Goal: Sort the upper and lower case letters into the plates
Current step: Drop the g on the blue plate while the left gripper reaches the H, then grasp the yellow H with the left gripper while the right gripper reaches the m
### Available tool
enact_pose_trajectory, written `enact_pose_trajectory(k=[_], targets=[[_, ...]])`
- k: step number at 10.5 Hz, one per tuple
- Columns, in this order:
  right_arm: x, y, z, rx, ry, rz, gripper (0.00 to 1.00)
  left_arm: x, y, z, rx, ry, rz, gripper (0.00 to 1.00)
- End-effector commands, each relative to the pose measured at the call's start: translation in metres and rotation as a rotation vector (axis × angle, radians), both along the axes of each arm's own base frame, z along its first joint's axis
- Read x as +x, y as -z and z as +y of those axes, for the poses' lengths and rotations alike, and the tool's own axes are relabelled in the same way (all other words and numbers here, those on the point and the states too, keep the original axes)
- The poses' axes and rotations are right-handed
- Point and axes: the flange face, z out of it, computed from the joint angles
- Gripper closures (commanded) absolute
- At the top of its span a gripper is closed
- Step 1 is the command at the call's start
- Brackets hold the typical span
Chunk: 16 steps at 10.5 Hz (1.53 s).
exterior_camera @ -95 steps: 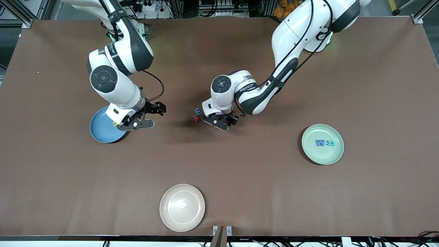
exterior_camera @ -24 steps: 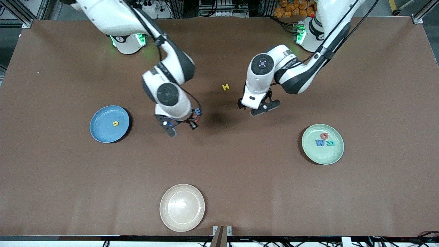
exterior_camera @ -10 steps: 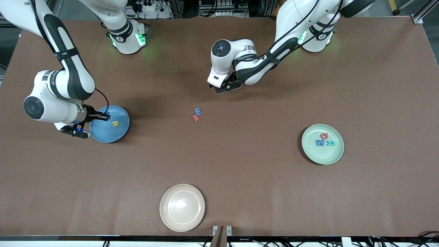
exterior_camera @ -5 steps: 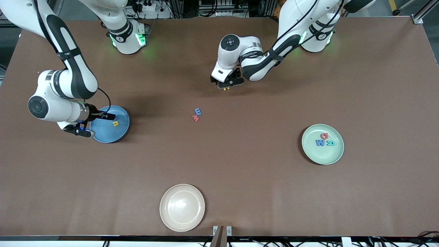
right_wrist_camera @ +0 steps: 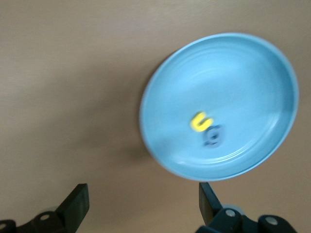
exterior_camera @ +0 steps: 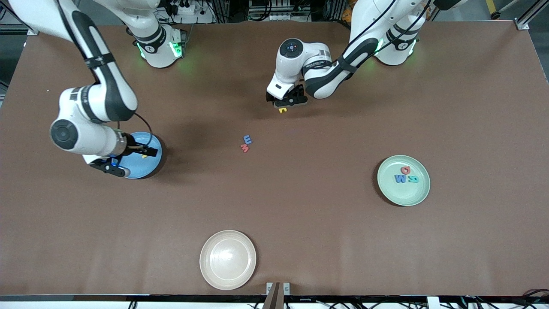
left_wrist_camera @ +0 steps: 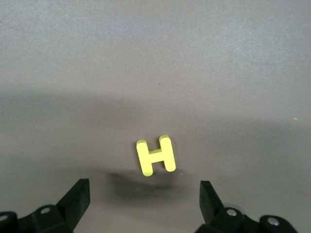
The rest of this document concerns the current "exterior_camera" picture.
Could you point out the grey rod with black foot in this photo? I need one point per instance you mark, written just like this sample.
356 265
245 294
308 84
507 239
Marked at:
496 16

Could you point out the orange snack bags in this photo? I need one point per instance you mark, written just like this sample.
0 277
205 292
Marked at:
346 16

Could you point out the grey equipment rack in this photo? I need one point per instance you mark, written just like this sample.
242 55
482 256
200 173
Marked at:
279 8

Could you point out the beige round plate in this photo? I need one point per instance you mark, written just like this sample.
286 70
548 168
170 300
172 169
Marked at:
227 259

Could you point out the blue round plate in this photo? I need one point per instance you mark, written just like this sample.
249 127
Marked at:
146 166

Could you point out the white power strip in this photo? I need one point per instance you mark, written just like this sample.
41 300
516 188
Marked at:
197 18

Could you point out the pale green round plate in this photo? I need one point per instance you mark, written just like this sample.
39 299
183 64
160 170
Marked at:
403 195

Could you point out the blue foam letter E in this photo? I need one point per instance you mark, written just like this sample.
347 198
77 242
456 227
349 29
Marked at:
247 139

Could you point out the blue foam letter W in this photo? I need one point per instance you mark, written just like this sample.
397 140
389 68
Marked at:
400 179

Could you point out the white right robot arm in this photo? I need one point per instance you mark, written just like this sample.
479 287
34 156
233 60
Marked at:
34 13

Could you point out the teal foam letter R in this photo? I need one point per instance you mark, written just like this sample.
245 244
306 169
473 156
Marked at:
414 179

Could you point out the red foam letter Q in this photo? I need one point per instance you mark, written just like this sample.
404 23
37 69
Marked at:
402 170

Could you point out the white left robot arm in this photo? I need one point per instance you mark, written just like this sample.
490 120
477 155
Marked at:
369 17

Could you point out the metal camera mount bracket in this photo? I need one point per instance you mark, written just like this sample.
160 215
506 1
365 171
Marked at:
274 300

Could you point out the aluminium frame post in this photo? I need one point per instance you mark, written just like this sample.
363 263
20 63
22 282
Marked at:
523 23
33 31

